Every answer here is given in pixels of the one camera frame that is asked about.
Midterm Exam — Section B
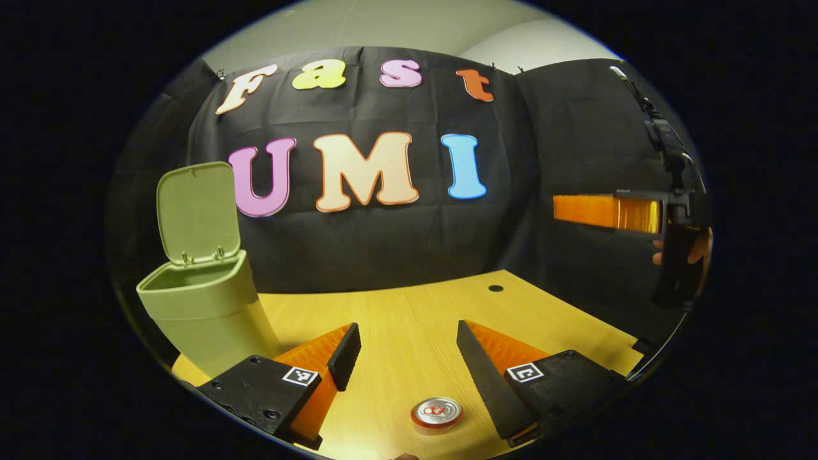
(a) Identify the black backdrop cloth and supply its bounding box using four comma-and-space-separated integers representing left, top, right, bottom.
112, 46, 710, 346

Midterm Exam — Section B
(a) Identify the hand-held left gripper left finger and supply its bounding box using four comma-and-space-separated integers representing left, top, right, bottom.
195, 323, 363, 452

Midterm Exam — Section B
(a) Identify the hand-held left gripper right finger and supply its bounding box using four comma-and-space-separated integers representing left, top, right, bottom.
456, 319, 630, 448

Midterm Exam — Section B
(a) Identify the light green garbage bin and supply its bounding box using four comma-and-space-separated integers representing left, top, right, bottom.
135, 161, 283, 379

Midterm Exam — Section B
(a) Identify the red pop can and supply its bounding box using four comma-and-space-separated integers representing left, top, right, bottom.
410, 396, 463, 429

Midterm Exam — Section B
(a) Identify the wooden desktop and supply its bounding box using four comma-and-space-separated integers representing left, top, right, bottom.
171, 270, 645, 460

